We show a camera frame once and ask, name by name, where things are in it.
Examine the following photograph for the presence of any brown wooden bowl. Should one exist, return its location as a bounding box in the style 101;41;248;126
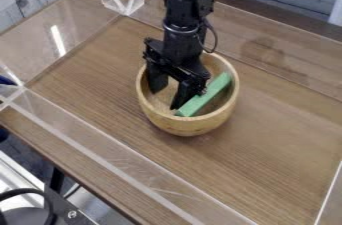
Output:
135;54;240;137

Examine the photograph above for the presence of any green rectangular block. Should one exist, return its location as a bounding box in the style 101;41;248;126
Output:
175;72;232;117

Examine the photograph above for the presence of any black cable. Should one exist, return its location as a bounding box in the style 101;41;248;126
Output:
0;187;57;225

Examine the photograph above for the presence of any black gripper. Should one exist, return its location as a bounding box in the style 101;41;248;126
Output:
143;38;211;110

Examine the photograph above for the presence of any black metal bracket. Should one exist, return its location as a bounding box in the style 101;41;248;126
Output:
44;188;99;225

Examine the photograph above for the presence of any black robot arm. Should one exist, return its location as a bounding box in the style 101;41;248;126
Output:
143;0;214;109

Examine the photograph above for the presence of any clear acrylic tray wall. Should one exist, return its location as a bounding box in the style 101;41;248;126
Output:
0;0;342;225

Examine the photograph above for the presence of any black table leg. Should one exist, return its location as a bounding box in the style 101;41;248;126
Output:
49;168;65;193

